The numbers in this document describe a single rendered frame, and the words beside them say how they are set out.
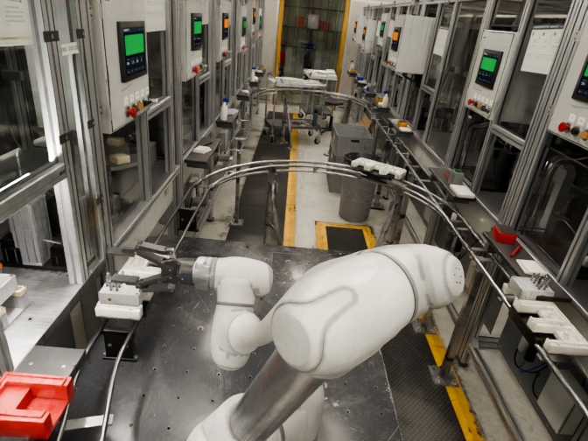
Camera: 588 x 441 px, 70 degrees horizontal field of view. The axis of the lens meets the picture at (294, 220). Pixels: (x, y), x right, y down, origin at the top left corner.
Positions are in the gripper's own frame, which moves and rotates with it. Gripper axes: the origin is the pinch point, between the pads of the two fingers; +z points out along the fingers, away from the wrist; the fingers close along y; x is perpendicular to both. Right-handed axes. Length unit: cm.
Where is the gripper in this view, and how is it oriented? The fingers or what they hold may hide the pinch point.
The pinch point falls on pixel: (121, 265)
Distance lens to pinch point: 124.9
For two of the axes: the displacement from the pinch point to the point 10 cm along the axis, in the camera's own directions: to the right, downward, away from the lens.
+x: -0.2, 4.4, -9.0
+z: -10.0, -0.9, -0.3
